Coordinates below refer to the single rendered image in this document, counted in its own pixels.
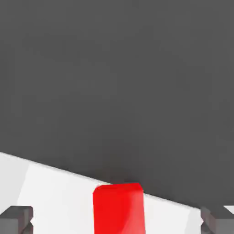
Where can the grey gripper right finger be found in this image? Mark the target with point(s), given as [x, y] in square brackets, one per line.
[217, 224]

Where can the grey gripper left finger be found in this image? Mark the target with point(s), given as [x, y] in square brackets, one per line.
[14, 220]

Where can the small red cube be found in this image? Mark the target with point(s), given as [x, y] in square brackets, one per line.
[118, 210]

